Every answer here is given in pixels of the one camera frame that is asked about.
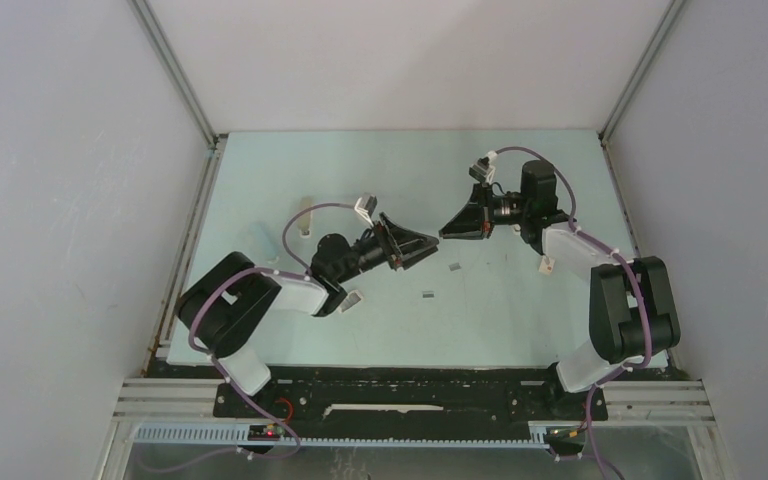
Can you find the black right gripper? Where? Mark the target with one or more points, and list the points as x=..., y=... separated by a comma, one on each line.
x=469, y=223

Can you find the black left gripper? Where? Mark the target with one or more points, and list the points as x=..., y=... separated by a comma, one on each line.
x=414, y=246

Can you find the staple box tray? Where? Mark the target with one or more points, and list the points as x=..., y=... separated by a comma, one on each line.
x=353, y=299

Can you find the beige stapler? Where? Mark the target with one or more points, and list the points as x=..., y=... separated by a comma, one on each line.
x=303, y=223

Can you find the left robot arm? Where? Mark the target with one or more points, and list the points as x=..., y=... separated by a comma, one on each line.
x=223, y=309

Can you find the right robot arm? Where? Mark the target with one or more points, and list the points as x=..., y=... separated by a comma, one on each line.
x=631, y=312

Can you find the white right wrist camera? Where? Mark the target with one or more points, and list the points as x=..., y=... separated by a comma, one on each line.
x=483, y=169

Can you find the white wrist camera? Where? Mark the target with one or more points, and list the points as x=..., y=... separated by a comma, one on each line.
x=483, y=169
x=365, y=206

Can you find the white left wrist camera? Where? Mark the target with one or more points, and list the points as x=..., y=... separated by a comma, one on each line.
x=365, y=206

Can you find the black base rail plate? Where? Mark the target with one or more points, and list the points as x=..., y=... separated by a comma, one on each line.
x=423, y=403

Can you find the aluminium frame rail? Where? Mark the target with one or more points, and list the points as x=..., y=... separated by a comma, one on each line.
x=159, y=42

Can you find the grey cable duct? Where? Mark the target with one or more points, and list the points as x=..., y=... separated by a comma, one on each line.
x=228, y=435

